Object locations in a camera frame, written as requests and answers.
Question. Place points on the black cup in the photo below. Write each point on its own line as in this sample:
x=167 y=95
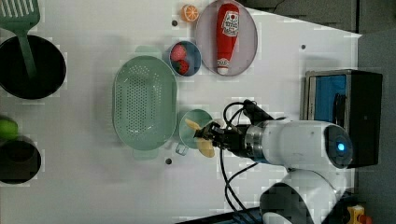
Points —
x=20 y=161

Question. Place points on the red plush ketchup bottle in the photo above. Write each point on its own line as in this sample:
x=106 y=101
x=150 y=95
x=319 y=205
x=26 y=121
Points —
x=226 y=35

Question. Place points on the black pot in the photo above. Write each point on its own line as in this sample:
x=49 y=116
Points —
x=49 y=62

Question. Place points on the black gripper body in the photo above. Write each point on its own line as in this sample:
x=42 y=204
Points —
x=233 y=139

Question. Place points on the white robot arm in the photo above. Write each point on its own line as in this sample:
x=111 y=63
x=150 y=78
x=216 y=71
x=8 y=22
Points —
x=314 y=153

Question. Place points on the green plush fruit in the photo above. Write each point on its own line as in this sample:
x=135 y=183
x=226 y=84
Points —
x=9 y=129

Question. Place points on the green perforated colander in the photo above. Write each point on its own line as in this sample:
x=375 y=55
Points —
x=144 y=103

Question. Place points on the blue bowl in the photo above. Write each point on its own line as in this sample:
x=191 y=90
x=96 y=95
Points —
x=194 y=58

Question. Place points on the green mug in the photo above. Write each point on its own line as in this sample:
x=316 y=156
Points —
x=186 y=133

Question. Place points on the black toaster oven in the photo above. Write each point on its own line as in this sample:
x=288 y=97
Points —
x=351 y=99

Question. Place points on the plush orange slice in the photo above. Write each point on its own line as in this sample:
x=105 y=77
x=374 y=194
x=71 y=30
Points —
x=189 y=13

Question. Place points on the pink round plate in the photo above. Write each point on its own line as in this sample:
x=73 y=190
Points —
x=246 y=45

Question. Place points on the red plush strawberry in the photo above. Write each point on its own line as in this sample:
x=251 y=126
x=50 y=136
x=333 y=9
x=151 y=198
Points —
x=182 y=67
x=178 y=52

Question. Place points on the green slotted spatula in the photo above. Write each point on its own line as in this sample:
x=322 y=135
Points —
x=19 y=17

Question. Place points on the yellow plush peeled banana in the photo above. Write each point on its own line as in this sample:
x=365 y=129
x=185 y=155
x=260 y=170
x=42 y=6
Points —
x=204 y=146

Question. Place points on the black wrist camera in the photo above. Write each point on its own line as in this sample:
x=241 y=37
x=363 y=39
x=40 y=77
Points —
x=254 y=113

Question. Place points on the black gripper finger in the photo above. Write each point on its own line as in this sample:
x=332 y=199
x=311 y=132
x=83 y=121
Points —
x=217 y=144
x=209 y=131

